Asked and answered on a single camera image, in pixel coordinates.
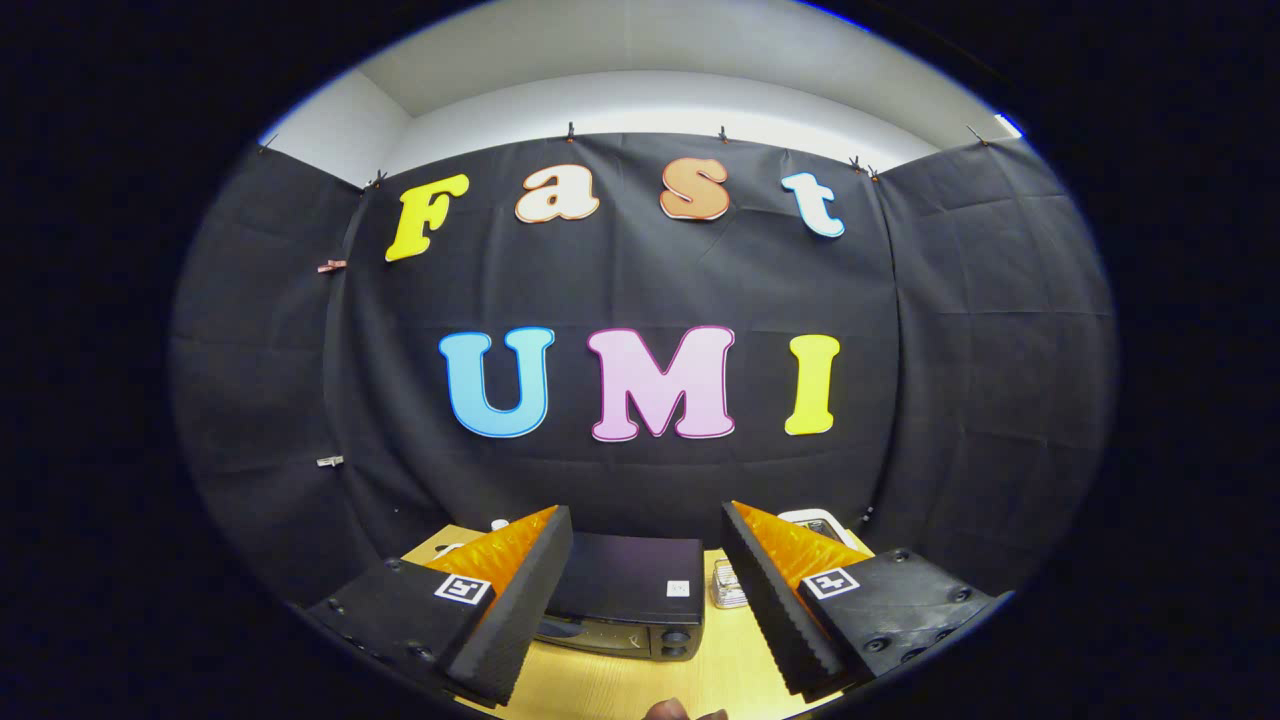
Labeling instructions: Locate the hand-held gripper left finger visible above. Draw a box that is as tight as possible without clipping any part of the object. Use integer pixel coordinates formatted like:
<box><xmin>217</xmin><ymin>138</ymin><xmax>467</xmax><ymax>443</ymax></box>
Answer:
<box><xmin>305</xmin><ymin>504</ymin><xmax>574</xmax><ymax>707</ymax></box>

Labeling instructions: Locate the white boxy appliance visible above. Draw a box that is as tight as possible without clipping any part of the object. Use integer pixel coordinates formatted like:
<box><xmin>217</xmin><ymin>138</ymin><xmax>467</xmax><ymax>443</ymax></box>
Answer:
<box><xmin>778</xmin><ymin>508</ymin><xmax>849</xmax><ymax>546</ymax></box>

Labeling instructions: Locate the black toaster oven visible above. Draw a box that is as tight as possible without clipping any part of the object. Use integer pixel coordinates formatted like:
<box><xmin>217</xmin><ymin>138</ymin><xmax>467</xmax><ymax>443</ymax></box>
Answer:
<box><xmin>533</xmin><ymin>531</ymin><xmax>706</xmax><ymax>662</ymax></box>

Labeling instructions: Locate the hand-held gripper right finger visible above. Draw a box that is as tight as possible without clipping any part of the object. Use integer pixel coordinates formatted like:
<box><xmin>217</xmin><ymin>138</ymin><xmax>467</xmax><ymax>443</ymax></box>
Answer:
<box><xmin>720</xmin><ymin>500</ymin><xmax>1001</xmax><ymax>701</ymax></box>

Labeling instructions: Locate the clear glass jar with sticks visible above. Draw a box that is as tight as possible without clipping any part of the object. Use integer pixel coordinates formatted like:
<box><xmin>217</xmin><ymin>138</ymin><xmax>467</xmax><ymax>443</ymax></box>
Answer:
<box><xmin>710</xmin><ymin>560</ymin><xmax>749</xmax><ymax>610</ymax></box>

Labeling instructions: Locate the row of black cloth clips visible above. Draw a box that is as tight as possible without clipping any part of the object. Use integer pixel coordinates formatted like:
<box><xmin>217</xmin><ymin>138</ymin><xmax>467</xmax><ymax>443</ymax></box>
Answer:
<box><xmin>262</xmin><ymin>122</ymin><xmax>991</xmax><ymax>191</ymax></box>

